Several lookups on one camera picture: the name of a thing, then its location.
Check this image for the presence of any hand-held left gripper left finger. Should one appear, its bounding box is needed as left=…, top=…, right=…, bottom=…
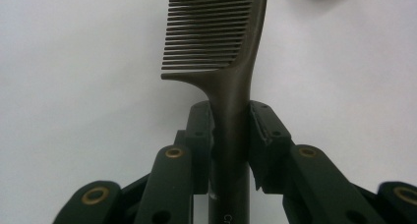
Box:
left=173, top=100, right=216, bottom=196

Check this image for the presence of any dark brown comb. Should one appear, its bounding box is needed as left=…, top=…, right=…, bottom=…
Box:
left=159, top=0, right=269, bottom=224

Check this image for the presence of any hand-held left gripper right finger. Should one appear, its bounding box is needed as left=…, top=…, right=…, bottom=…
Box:
left=247, top=100, right=293, bottom=196

